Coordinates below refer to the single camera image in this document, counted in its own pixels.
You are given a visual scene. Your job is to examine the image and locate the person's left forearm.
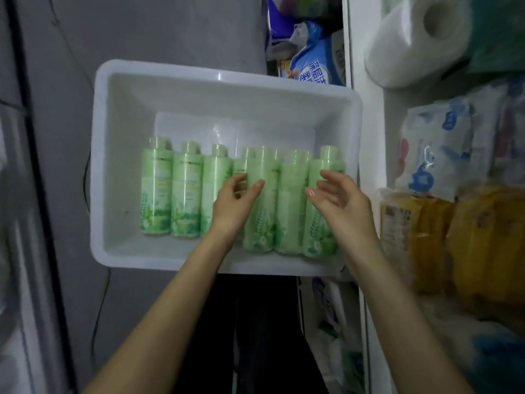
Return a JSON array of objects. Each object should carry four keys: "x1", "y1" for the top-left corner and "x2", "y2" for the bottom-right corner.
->
[{"x1": 82, "y1": 231, "x2": 240, "y2": 394}]

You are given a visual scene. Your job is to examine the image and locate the green plastic package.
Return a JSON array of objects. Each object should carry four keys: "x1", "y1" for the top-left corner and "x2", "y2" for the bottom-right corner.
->
[{"x1": 468, "y1": 0, "x2": 525, "y2": 74}]

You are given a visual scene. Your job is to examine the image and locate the black cable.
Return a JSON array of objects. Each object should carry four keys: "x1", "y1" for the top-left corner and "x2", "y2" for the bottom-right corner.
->
[{"x1": 82, "y1": 152, "x2": 111, "y2": 366}]

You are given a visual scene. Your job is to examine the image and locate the person's left hand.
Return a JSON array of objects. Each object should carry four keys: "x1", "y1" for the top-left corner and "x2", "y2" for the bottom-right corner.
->
[{"x1": 211, "y1": 173, "x2": 266, "y2": 242}]

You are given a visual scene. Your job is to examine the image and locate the blue plastic bag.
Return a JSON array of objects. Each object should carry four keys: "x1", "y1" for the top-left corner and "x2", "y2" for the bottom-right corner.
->
[{"x1": 267, "y1": 0, "x2": 298, "y2": 39}]

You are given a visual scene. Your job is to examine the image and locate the blue and white packet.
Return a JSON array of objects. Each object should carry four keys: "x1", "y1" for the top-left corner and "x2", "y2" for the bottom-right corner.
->
[{"x1": 422, "y1": 299, "x2": 525, "y2": 394}]

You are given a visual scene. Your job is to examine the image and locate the white shelf frame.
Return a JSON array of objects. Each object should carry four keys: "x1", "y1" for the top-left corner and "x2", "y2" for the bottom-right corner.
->
[{"x1": 342, "y1": 0, "x2": 388, "y2": 394}]

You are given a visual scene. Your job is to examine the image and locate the person's right hand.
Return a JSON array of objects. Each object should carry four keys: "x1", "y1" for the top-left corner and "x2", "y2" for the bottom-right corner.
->
[{"x1": 305, "y1": 170, "x2": 380, "y2": 259}]

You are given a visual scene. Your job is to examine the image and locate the white paper towel roll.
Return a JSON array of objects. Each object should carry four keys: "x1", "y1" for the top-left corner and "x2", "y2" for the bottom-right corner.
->
[{"x1": 364, "y1": 0, "x2": 472, "y2": 90}]

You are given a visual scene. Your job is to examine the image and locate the white plastic bin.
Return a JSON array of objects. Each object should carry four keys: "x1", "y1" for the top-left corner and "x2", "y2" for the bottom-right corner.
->
[{"x1": 89, "y1": 59, "x2": 363, "y2": 277}]

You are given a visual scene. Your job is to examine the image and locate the blue detergent packet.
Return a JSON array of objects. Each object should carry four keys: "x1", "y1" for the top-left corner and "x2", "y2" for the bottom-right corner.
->
[{"x1": 289, "y1": 20, "x2": 345, "y2": 86}]

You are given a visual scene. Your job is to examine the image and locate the white blue-print tissue packet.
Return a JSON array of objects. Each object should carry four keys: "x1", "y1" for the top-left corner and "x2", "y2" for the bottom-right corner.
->
[
  {"x1": 472, "y1": 78, "x2": 525, "y2": 185},
  {"x1": 396, "y1": 98, "x2": 485, "y2": 201}
]

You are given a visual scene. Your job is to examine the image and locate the person's right forearm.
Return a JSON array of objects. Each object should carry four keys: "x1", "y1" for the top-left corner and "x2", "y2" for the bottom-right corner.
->
[{"x1": 345, "y1": 242, "x2": 474, "y2": 394}]

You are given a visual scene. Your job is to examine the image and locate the white and green packets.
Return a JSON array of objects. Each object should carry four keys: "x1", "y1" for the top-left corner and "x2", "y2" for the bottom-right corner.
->
[{"x1": 299, "y1": 277, "x2": 366, "y2": 394}]

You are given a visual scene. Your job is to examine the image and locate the row of green bottles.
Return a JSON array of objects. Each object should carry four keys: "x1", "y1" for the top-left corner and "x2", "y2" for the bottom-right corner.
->
[{"x1": 140, "y1": 137, "x2": 347, "y2": 259}]

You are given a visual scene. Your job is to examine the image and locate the yellow plastic packet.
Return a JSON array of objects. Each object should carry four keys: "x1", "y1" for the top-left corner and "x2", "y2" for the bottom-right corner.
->
[
  {"x1": 447, "y1": 186, "x2": 525, "y2": 320},
  {"x1": 379, "y1": 190, "x2": 456, "y2": 296}
]

